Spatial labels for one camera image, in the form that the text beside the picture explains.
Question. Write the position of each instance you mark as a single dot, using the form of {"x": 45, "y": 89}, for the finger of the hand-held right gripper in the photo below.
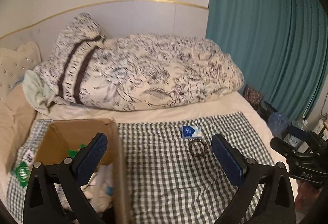
{"x": 281, "y": 146}
{"x": 298, "y": 133}

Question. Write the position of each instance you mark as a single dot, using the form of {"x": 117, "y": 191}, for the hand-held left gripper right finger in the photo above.
{"x": 226, "y": 160}

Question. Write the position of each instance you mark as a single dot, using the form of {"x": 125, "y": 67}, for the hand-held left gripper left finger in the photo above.
{"x": 91, "y": 157}

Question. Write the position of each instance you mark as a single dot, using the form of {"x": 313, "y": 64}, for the brown cardboard box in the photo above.
{"x": 76, "y": 129}

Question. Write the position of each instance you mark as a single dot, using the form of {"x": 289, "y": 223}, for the white rabbit toy blue star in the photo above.
{"x": 102, "y": 198}

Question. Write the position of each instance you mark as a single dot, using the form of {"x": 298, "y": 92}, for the small green item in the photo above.
{"x": 76, "y": 150}

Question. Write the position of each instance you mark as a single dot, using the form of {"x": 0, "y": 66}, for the blue plastic bag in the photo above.
{"x": 278, "y": 124}

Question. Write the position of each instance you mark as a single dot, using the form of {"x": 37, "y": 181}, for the dark clothes pile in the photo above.
{"x": 266, "y": 111}

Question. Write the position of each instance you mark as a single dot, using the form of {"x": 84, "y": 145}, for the blue white tissue packet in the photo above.
{"x": 191, "y": 131}

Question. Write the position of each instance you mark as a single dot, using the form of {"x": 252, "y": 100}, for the brown patterned bag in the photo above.
{"x": 252, "y": 96}

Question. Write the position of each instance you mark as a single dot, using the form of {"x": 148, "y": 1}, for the green white checkered blanket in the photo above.
{"x": 166, "y": 175}

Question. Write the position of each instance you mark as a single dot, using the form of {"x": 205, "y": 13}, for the white packet with green logo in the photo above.
{"x": 21, "y": 174}

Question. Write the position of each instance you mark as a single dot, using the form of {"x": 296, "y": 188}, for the pale green towel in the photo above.
{"x": 35, "y": 91}

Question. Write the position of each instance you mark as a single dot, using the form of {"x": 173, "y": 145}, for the floral white duvet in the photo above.
{"x": 143, "y": 70}

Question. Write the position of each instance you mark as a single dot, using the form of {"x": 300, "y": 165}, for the teal curtain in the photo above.
{"x": 256, "y": 34}

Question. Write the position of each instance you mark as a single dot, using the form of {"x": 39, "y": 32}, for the cream tufted headboard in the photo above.
{"x": 15, "y": 65}

